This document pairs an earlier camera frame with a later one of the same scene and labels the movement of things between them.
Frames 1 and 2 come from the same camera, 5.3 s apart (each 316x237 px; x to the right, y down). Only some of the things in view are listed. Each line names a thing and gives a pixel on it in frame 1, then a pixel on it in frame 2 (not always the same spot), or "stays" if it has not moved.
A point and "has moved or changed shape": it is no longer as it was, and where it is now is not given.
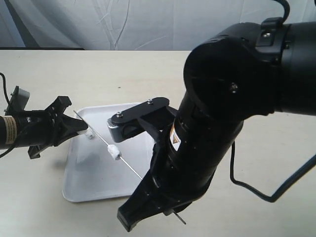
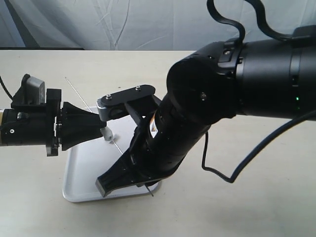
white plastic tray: (98, 168) stays
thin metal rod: (124, 160) has moved or changed shape
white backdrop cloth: (134, 25) stays
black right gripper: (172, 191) to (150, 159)
